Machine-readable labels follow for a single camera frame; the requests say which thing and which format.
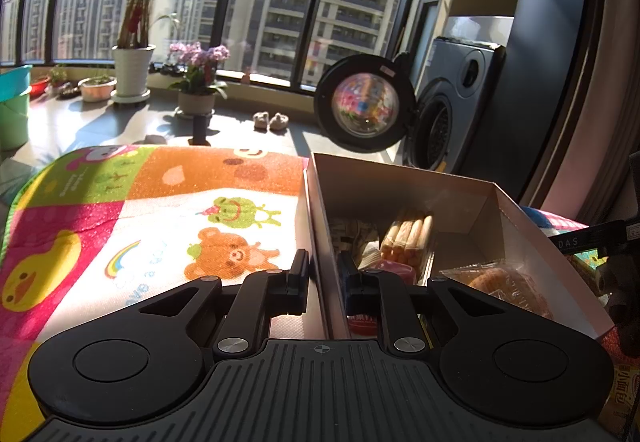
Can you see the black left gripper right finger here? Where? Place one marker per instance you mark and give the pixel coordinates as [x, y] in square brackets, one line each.
[378, 304]

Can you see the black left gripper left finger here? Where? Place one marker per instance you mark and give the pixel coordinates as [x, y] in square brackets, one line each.
[263, 296]

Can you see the red snack packet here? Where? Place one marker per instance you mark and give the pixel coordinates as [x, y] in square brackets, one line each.
[404, 271]

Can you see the pack of wafer rolls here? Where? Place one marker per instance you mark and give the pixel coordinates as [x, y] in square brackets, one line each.
[408, 240]

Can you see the bun snack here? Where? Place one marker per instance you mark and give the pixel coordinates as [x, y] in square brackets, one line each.
[502, 281]

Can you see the brown cardboard box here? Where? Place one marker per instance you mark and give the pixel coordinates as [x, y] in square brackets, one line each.
[475, 221]

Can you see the snack packets beside box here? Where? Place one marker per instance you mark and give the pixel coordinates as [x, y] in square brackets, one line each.
[595, 272]

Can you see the right white slipper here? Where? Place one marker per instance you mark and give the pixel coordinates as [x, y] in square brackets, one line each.
[278, 123]

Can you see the white slipper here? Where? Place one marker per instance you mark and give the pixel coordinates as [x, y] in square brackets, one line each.
[261, 121]
[278, 123]

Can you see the left white slipper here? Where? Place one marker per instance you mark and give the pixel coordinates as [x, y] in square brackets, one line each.
[261, 121]

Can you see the black plant stand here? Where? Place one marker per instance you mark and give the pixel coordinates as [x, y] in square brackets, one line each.
[199, 130]

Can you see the colourful cartoon play mat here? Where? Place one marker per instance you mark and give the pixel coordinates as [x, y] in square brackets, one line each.
[121, 263]

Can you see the round black washer door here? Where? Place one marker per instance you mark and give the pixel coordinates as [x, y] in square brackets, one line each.
[366, 103]

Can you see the grey washing machine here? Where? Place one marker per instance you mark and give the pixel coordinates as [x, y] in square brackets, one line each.
[456, 88]

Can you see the pink orchid in pot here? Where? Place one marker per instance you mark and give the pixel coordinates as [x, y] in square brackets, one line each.
[198, 86]

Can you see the shallow beige plant bowl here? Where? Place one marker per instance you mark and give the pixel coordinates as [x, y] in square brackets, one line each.
[97, 88]

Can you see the green plastic bucket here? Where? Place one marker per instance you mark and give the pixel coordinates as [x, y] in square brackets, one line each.
[14, 122]

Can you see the red plastic basin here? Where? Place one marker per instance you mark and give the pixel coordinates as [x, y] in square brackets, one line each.
[39, 86]

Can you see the teal plastic basin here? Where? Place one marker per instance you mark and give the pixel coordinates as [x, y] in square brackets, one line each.
[14, 82]

